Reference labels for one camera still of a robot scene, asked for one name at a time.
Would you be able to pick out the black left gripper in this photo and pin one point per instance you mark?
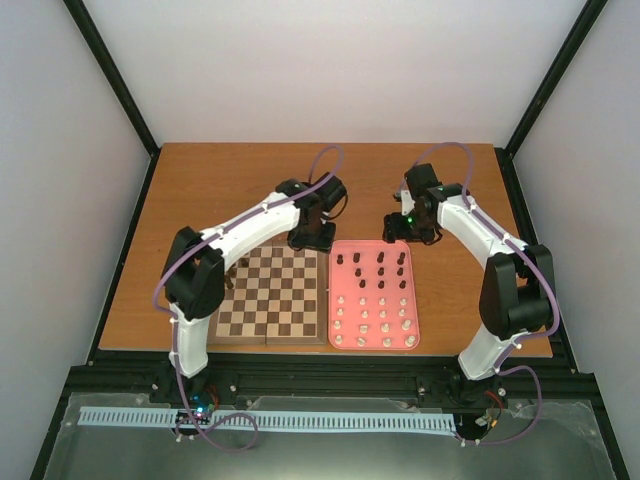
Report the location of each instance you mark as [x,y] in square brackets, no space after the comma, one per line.
[323,246]

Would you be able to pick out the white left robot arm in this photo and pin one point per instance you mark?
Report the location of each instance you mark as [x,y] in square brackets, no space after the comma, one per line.
[192,284]

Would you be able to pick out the wooden chess board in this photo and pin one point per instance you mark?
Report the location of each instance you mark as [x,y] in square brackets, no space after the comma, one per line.
[280,299]

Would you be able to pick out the light blue cable duct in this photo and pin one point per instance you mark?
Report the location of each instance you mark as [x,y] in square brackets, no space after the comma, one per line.
[271,421]

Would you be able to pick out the black aluminium frame rail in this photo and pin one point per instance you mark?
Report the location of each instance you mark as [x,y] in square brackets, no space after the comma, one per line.
[248,376]

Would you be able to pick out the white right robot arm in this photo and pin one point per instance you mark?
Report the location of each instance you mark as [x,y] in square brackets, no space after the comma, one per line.
[517,298]

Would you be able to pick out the pink plastic tray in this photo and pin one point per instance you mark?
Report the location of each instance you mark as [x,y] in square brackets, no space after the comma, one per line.
[343,282]

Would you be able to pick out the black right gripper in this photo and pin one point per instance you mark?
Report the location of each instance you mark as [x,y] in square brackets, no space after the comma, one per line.
[394,231]

